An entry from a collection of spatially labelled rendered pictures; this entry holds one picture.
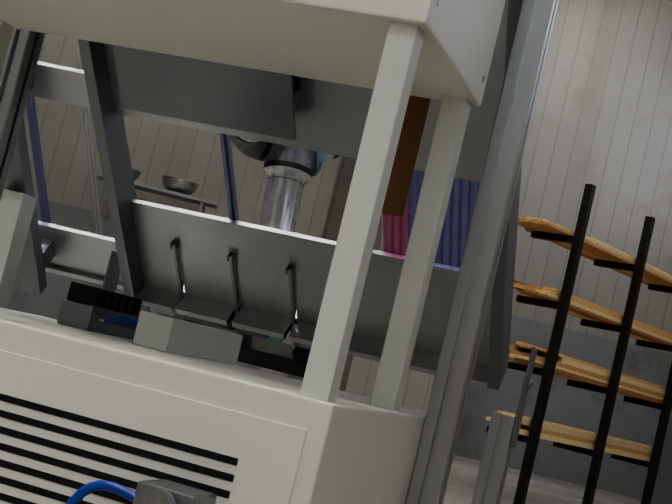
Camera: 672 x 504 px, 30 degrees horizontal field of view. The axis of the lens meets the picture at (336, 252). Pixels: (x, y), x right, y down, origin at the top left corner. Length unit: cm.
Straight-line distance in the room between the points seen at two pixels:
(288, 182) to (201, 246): 73
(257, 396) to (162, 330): 45
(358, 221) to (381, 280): 86
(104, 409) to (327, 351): 24
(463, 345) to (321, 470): 43
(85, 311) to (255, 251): 45
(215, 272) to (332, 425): 104
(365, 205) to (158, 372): 26
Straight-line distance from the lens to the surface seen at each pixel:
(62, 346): 131
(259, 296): 221
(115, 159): 214
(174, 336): 166
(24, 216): 232
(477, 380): 210
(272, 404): 122
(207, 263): 222
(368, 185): 123
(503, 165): 162
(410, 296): 148
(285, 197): 289
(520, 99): 164
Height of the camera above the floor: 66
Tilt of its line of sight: 5 degrees up
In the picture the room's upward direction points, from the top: 14 degrees clockwise
